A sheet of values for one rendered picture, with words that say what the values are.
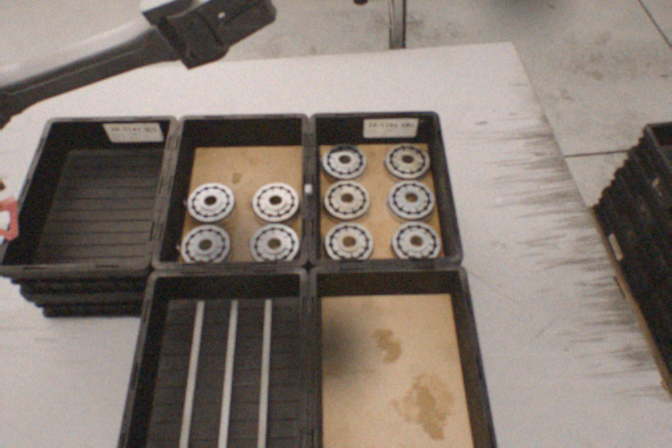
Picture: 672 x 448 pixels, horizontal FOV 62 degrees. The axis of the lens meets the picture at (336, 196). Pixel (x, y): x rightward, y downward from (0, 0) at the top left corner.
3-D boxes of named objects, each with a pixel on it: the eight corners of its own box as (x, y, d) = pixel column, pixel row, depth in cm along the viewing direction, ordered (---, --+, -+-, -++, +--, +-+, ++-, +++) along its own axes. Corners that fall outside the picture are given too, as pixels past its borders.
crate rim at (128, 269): (51, 124, 131) (47, 117, 129) (180, 121, 132) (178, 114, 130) (-5, 278, 108) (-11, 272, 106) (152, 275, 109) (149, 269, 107)
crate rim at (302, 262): (181, 121, 132) (178, 114, 130) (309, 119, 132) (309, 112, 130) (153, 275, 109) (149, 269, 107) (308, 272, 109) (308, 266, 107)
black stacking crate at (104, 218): (68, 151, 139) (48, 119, 130) (188, 149, 140) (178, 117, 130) (19, 299, 116) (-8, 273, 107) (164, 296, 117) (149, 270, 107)
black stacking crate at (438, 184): (311, 146, 140) (310, 114, 131) (430, 144, 140) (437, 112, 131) (311, 293, 117) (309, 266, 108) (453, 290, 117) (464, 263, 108)
